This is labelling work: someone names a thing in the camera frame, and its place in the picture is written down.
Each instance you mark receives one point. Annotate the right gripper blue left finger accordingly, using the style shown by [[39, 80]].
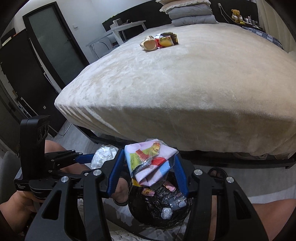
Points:
[[113, 177]]

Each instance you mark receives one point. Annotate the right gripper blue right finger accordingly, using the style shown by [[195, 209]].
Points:
[[180, 175]]

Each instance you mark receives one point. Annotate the pink snack box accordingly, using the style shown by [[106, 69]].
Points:
[[168, 185], [148, 192]]

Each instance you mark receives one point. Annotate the white plastic bag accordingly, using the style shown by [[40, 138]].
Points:
[[103, 154]]

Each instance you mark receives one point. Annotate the colourful cartoon plastic wrapper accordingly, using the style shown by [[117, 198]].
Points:
[[149, 162]]

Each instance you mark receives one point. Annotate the red yellow snack packet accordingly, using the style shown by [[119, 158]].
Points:
[[167, 39]]

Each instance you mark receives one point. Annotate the beige paper bag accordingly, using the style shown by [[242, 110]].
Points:
[[149, 43]]

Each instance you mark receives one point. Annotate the black lined trash bin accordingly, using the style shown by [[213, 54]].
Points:
[[164, 210]]

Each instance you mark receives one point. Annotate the person's bare left hand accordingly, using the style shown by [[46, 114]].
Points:
[[18, 208]]

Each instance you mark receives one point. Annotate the black sandal left foot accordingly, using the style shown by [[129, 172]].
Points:
[[121, 193]]

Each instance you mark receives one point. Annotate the black wardrobe cabinet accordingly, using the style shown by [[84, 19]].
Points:
[[24, 72]]

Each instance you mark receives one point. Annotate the black frosted glass door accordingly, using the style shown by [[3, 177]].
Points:
[[55, 43]]

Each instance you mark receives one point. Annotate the lower grey folded quilt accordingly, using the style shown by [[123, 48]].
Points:
[[191, 20]]

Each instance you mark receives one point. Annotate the grey folded quilt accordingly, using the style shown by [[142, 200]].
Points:
[[191, 20], [196, 10]]

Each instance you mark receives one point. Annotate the blue checkered cloth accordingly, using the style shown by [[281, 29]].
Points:
[[264, 35]]

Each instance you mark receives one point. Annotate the upper grey folded quilt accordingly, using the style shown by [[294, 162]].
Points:
[[196, 10]]

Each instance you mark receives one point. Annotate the brown teddy bear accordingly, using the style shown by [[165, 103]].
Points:
[[236, 16]]

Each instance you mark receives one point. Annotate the top beige lace pillow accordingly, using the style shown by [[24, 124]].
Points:
[[164, 2]]

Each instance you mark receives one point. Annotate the black headboard panel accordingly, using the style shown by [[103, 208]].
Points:
[[149, 12]]

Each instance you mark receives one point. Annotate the cream window curtain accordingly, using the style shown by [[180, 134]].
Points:
[[272, 23]]

